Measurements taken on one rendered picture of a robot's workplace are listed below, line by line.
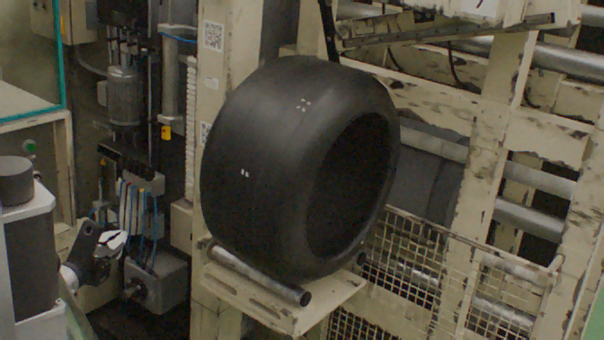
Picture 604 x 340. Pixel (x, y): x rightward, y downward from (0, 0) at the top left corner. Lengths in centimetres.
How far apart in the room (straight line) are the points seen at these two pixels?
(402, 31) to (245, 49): 45
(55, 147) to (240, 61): 60
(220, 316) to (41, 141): 78
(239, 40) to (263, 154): 40
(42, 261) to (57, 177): 115
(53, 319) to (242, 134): 75
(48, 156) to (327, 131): 85
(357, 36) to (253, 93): 50
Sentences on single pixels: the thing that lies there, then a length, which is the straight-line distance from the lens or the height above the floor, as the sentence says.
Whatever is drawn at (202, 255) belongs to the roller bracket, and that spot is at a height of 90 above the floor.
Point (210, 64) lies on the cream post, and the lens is 176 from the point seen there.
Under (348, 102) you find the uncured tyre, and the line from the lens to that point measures 151.
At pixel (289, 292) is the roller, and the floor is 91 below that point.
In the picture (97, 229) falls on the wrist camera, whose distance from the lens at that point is 150.
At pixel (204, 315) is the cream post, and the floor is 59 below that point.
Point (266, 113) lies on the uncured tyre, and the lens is 148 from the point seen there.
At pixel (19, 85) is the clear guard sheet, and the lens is 179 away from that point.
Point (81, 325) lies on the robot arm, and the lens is 133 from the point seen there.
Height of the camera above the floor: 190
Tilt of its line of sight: 24 degrees down
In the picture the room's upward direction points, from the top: 6 degrees clockwise
